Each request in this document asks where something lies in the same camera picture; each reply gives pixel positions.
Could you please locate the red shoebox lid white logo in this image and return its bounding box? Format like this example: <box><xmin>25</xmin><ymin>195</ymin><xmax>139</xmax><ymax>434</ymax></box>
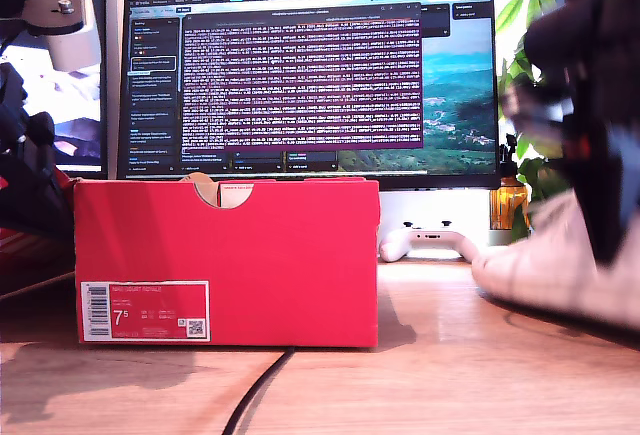
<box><xmin>0</xmin><ymin>164</ymin><xmax>77</xmax><ymax>301</ymax></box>

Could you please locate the white leather sneaker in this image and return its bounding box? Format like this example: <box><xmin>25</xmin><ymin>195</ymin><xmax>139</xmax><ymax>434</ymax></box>
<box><xmin>471</xmin><ymin>189</ymin><xmax>640</xmax><ymax>344</ymax></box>

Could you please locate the red cardboard shoebox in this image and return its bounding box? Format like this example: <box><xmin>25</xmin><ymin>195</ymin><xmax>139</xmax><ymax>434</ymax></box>
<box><xmin>73</xmin><ymin>177</ymin><xmax>381</xmax><ymax>349</ymax></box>

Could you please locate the small black computer monitor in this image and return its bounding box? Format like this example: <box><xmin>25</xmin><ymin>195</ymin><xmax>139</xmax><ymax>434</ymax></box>
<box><xmin>0</xmin><ymin>0</ymin><xmax>109</xmax><ymax>180</ymax></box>

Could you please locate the amber pump bottle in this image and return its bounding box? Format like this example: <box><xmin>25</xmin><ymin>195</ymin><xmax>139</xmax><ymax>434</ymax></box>
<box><xmin>489</xmin><ymin>133</ymin><xmax>530</xmax><ymax>231</ymax></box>

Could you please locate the brown cardboard insert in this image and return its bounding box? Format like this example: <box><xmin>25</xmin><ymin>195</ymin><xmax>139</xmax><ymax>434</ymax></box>
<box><xmin>178</xmin><ymin>172</ymin><xmax>221</xmax><ymax>209</ymax></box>

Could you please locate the white game controller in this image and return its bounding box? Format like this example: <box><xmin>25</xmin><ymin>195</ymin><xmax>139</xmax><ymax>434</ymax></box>
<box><xmin>378</xmin><ymin>220</ymin><xmax>484</xmax><ymax>264</ymax></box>

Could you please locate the green leafy houseplant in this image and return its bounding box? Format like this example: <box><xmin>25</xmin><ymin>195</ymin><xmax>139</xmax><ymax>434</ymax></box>
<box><xmin>494</xmin><ymin>0</ymin><xmax>586</xmax><ymax>244</ymax></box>

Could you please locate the large black computer monitor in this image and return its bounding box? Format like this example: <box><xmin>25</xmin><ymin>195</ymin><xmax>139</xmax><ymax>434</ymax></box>
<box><xmin>115</xmin><ymin>0</ymin><xmax>502</xmax><ymax>191</ymax></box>

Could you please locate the black table cable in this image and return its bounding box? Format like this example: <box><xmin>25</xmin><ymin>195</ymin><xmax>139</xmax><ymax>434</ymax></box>
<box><xmin>221</xmin><ymin>346</ymin><xmax>296</xmax><ymax>435</ymax></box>

